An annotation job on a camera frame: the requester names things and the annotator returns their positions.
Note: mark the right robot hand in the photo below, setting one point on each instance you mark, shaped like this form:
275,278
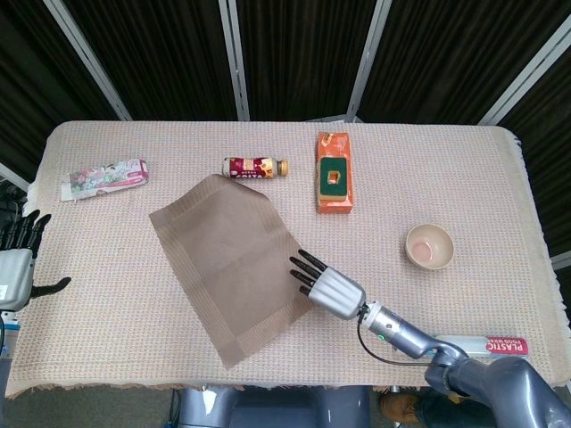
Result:
336,294

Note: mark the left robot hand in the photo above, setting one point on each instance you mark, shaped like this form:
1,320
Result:
15,276

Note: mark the beige bowl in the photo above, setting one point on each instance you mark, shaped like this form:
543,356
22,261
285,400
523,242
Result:
441,260

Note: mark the brown woven placemat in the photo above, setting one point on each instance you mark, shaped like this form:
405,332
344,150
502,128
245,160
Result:
223,267

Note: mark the orange carton box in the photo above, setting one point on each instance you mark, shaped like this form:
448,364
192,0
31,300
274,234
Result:
334,207

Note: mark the beige woven tablecloth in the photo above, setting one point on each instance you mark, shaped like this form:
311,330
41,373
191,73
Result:
111,276

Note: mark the brown shoe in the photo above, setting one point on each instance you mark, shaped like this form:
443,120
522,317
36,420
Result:
397,405

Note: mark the pink floral cardboard box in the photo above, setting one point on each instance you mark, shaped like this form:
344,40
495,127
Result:
107,178

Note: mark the grey robot torso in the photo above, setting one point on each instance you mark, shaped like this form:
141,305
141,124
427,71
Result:
267,410

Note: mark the Costa coffee bottle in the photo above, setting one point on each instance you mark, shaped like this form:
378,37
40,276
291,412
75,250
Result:
254,166

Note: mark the plastic food wrap box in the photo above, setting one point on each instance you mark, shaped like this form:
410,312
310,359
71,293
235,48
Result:
490,345

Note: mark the dark pleated screen panel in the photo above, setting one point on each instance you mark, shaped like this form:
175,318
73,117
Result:
548,156
156,58
303,58
446,58
27,67

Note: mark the white screen frame post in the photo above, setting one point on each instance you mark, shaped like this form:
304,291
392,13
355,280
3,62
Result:
234,58
368,58
89,58
526,80
13,176

